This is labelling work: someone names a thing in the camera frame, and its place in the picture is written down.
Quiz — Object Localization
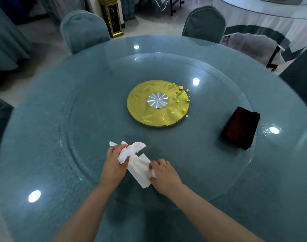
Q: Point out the dark red cloth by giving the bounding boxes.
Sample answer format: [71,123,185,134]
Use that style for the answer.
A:
[221,106,261,151]

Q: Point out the yellow round disc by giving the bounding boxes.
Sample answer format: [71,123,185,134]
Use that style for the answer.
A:
[126,80,190,128]

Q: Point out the blue draped curtain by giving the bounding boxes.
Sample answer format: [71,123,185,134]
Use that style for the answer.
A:
[37,0,87,23]
[119,0,138,22]

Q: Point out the blue covered chair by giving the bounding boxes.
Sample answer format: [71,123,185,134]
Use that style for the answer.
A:
[278,45,307,113]
[0,94,14,179]
[182,5,227,44]
[60,10,111,54]

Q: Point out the person's left forearm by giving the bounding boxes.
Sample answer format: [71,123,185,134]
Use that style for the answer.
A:
[54,184,119,242]

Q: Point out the round glass turntable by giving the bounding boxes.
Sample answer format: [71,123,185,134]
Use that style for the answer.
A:
[60,52,257,209]

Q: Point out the green yellow food crumbs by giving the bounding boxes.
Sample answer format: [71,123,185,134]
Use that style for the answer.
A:
[172,83,191,118]

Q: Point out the round white clothed table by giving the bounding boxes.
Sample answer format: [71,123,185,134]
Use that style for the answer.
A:
[211,0,307,71]
[138,0,184,17]

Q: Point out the white napkin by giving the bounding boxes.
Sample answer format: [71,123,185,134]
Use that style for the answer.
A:
[127,153,156,189]

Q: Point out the blue pleated table skirt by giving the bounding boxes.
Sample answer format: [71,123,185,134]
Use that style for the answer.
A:
[0,0,33,72]

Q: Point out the white tissue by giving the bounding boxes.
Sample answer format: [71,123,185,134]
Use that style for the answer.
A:
[109,141,146,164]

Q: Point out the person's right forearm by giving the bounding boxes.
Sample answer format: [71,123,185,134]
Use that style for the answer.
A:
[168,185,265,242]

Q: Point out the person's right hand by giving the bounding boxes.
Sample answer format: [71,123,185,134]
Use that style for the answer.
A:
[149,158,184,197]

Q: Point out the gold standing bin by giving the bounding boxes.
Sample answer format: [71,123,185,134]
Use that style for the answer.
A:
[97,0,125,39]

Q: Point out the round blue table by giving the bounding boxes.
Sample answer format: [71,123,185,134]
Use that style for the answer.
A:
[0,35,307,242]

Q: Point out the person's left hand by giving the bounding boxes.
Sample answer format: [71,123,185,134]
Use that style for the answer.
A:
[99,144,130,191]

